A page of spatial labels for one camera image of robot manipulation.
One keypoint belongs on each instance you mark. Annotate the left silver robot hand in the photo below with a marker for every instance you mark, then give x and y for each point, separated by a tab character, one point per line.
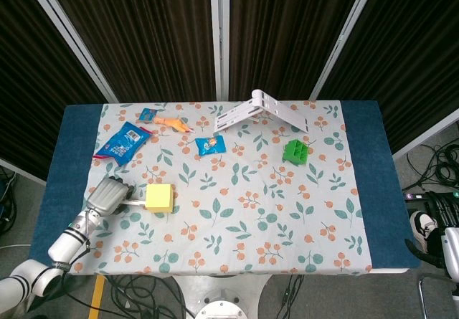
107	195

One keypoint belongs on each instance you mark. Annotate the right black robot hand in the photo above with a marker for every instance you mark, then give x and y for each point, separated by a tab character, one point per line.
444	208

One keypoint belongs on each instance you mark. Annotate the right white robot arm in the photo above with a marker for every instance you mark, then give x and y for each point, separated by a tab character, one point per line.
451	251

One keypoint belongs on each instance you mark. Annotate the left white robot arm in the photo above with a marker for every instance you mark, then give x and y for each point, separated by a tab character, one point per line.
64	242

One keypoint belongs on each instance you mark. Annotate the floral tablecloth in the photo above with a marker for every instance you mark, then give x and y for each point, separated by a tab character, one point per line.
229	197

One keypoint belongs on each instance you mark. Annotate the white and black sneaker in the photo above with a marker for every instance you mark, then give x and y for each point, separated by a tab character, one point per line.
423	226

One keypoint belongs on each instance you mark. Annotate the black power strip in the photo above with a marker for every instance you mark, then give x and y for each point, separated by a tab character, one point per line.
416	196

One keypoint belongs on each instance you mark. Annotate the yellow foam cube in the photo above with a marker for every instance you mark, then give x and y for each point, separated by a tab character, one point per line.
159	197

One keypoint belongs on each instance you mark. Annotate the large blue snack bag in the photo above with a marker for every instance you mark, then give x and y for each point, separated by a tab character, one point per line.
122	143

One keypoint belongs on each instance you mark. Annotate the blue table cover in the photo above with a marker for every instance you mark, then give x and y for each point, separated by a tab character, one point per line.
376	172

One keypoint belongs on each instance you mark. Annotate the tiny blue wrapper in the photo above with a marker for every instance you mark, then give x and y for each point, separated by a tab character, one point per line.
147	114

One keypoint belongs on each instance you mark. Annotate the yellow floor tape strip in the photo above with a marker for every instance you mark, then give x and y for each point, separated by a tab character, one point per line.
96	294

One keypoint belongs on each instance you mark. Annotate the small blue snack packet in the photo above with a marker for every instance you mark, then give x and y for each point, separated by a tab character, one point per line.
211	145

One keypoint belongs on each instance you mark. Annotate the dark ribbed partition panel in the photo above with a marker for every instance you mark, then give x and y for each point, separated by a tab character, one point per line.
143	28
36	82
412	64
287	28

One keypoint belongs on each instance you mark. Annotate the white folding laptop stand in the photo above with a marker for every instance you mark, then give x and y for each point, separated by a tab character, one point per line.
236	116

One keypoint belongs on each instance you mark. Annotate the green plastic grid block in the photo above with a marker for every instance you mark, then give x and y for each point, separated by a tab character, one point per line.
295	152

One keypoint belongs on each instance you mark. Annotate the grey metal chair frame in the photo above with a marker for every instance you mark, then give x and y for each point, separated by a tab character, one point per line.
425	297

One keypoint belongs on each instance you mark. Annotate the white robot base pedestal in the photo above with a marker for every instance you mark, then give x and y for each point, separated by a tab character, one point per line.
222	290

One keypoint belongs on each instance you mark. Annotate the white partition post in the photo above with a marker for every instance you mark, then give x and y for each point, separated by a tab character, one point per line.
340	43
71	43
219	36

